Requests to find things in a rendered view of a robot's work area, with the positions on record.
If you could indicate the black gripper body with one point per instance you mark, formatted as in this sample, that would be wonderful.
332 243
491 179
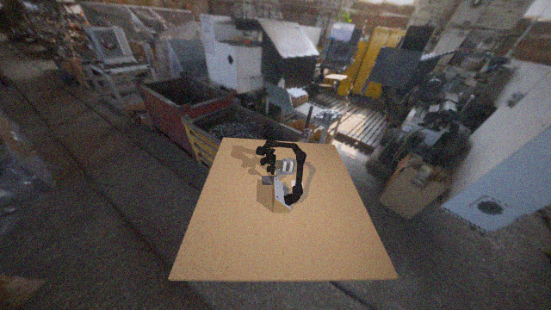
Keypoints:
271 161

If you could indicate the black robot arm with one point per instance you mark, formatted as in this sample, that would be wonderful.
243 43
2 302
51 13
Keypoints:
300 158

